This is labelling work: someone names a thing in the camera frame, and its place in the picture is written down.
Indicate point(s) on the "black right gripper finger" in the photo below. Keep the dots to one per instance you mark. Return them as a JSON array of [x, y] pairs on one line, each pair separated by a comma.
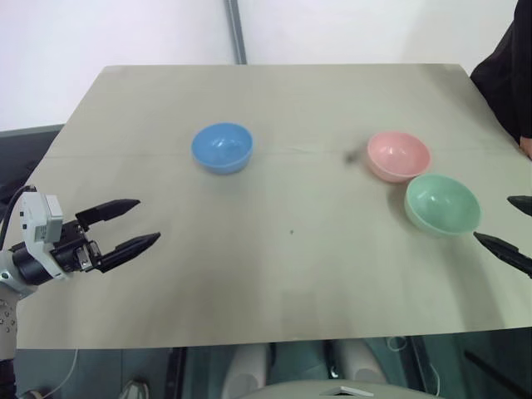
[[507, 251], [523, 203]]

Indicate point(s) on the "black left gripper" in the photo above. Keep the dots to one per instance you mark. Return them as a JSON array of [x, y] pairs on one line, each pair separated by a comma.
[[70, 245]]

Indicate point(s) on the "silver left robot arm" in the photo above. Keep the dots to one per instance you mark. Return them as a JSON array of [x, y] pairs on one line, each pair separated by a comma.
[[8, 287]]

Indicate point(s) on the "bare person hand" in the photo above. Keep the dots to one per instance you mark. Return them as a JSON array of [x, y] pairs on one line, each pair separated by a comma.
[[527, 147]]

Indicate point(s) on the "green plastic bowl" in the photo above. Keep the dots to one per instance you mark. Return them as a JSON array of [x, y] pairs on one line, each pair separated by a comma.
[[442, 205]]

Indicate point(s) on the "dark grey cabinet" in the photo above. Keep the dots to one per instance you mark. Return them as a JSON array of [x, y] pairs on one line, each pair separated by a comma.
[[25, 154]]

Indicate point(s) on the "person in dark clothing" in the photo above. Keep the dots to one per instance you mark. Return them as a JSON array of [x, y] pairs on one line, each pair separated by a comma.
[[505, 75]]

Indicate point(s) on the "blue plastic bowl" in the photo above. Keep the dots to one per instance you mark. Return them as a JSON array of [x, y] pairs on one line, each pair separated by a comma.
[[222, 147]]

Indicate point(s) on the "pink plastic bowl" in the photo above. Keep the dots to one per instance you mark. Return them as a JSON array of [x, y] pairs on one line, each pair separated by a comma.
[[397, 156]]

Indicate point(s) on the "white rounded robot leg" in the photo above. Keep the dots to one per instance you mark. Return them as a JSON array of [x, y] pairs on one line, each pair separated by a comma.
[[359, 359], [247, 370]]

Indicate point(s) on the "grey rounded robot torso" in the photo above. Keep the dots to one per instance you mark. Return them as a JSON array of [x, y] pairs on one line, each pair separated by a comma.
[[299, 390]]

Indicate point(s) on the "grey vertical wall rail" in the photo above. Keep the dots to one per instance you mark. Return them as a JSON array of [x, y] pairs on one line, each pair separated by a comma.
[[236, 31]]

